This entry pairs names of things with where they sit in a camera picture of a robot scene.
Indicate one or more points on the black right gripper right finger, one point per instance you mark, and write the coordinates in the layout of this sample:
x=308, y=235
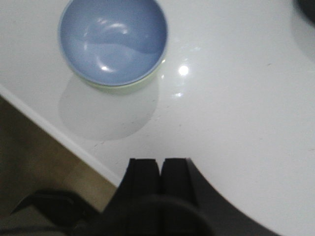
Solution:
x=205, y=212

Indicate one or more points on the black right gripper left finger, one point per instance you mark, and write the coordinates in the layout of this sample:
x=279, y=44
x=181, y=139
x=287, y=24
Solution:
x=127, y=217

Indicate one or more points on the blue bowl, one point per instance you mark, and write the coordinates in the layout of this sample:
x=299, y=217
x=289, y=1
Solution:
x=113, y=43

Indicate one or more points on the dark blue saucepan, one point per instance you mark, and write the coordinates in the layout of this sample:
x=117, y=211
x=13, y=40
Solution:
x=308, y=8

